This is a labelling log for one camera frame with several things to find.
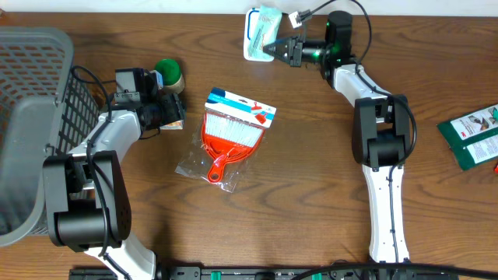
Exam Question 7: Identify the green lid white jar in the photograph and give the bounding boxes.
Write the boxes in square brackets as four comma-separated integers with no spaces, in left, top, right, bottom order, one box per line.
[155,58,185,94]

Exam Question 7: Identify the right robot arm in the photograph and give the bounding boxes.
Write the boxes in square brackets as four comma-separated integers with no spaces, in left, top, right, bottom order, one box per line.
[263,11,416,263]

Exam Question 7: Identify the white barcode scanner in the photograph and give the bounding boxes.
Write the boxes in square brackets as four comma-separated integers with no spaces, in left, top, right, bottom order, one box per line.
[243,7,279,63]

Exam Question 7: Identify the green grip gloves package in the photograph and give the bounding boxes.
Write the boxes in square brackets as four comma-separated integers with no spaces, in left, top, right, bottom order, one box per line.
[437,104,497,170]

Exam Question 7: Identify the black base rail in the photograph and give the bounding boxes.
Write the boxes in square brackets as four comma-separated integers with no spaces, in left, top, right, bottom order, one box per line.
[68,267,459,280]

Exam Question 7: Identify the orange snack box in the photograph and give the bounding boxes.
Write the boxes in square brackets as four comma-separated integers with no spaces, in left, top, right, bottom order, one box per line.
[160,120,184,130]

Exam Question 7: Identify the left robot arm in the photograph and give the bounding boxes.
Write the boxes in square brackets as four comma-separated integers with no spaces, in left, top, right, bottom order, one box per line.
[42,68,184,279]

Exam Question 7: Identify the red dustpan brush package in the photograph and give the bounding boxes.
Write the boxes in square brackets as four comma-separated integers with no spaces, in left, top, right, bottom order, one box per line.
[175,87,277,192]

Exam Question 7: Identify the pale green wipes packet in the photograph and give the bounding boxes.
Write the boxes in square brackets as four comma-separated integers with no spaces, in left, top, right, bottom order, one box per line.
[247,4,283,59]

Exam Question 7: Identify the grey plastic mesh basket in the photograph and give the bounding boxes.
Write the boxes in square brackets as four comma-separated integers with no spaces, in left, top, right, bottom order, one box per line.
[1,26,100,247]

